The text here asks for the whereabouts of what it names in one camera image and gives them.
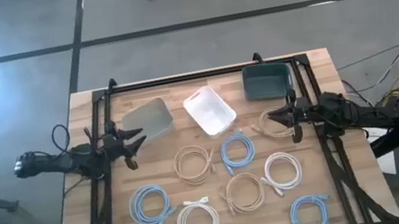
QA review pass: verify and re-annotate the beige cable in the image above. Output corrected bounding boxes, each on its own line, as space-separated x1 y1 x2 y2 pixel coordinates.
217 169 269 218
247 102 298 144
169 140 220 189

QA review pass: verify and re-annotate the white plastic bin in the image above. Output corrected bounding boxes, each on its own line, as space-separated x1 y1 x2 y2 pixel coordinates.
180 80 240 142

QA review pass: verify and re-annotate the black metal table frame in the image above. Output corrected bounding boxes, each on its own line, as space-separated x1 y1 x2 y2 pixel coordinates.
27 32 399 224

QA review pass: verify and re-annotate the light blue cable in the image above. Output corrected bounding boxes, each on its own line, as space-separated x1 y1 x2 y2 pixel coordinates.
125 180 181 224
216 127 260 178
286 191 334 224

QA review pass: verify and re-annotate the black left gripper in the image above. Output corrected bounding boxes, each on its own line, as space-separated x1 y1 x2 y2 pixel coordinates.
99 115 152 175

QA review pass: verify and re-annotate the floor wire bundle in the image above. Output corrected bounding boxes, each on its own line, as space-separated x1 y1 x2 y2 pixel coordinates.
335 43 399 123

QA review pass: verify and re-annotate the white paper sheet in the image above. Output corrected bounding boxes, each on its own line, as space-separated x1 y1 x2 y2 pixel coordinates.
362 122 399 179

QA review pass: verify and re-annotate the beige plastic bin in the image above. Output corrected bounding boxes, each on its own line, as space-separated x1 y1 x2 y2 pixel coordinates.
118 94 179 149

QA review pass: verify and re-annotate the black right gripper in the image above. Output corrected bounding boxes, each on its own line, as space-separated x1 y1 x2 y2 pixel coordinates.
264 85 319 148

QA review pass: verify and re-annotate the teal plastic bin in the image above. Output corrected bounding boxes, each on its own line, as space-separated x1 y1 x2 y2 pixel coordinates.
239 58 296 105

